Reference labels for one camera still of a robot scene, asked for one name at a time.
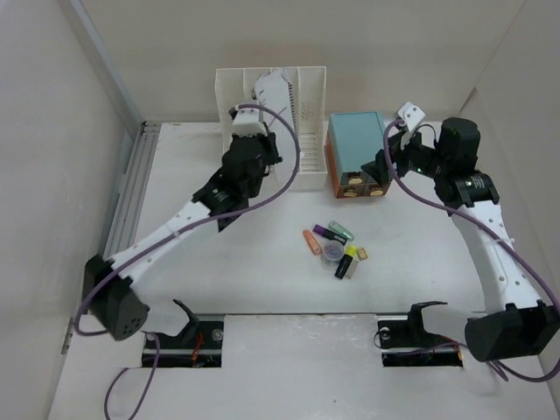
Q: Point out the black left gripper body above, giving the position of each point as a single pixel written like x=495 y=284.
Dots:
x=269 y=158

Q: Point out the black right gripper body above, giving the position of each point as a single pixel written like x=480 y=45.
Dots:
x=414 y=156

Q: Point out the white spiral notebook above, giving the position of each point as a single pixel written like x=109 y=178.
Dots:
x=274 y=91

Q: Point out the clear round pin box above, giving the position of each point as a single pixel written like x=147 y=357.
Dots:
x=332 y=253

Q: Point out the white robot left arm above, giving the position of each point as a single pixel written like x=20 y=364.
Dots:
x=112 y=286

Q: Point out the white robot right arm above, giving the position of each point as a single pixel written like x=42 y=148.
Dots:
x=522 y=314

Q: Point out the orange drawer box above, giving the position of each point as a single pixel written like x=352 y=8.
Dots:
x=353 y=191

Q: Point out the blue drawer box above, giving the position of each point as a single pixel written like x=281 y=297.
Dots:
x=355 y=139

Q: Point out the green highlighter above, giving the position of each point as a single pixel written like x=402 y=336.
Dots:
x=342 y=231

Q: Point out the purple highlighter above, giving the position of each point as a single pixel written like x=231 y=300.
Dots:
x=329 y=234

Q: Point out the yellow highlighter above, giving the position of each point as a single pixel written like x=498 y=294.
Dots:
x=345 y=262

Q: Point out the small wooden stamp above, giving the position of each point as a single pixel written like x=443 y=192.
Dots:
x=362 y=254

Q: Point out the orange highlighter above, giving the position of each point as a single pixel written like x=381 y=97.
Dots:
x=312 y=243

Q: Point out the grey eraser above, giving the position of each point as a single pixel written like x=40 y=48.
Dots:
x=351 y=269

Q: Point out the white plastic file organizer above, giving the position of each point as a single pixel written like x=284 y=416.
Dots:
x=235 y=86

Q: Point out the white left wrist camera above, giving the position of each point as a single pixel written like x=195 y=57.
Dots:
x=247 y=122

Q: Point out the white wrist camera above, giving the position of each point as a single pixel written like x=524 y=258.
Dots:
x=247 y=122
x=411 y=115

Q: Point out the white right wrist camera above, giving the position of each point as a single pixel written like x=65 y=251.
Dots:
x=411 y=115

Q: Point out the aluminium rail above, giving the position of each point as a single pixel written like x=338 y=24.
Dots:
x=131 y=181

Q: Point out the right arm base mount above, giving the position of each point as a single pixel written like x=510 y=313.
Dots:
x=405 y=343

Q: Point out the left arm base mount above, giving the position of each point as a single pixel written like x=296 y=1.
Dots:
x=198 y=345

